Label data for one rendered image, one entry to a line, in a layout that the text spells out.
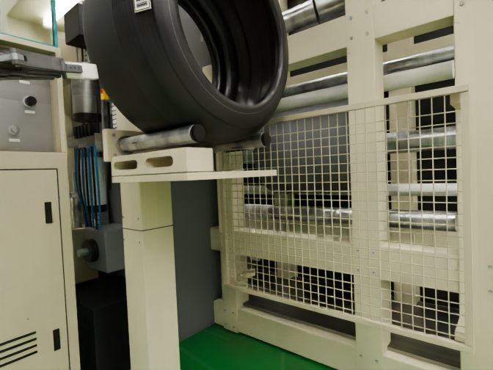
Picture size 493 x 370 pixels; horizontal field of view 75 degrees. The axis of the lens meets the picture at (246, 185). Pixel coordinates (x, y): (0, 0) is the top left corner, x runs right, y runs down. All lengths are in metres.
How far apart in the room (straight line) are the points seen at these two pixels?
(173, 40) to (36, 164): 0.71
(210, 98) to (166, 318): 0.80
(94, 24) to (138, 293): 0.83
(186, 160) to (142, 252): 0.48
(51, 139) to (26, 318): 0.61
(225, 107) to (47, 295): 0.89
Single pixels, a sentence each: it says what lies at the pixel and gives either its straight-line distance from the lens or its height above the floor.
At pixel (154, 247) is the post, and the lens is 1.17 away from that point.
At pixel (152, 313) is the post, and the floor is 0.33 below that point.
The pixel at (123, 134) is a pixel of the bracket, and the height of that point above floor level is 0.93.
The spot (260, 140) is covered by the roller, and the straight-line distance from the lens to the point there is 0.99.
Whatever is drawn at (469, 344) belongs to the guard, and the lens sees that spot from 1.10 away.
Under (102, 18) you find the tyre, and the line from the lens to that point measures 0.89.
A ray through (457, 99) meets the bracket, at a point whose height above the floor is 0.97.
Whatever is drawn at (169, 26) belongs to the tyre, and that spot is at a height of 1.12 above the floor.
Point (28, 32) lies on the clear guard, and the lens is 1.41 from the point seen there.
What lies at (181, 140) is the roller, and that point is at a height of 0.89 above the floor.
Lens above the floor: 0.80
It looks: 2 degrees down
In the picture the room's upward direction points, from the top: 2 degrees counter-clockwise
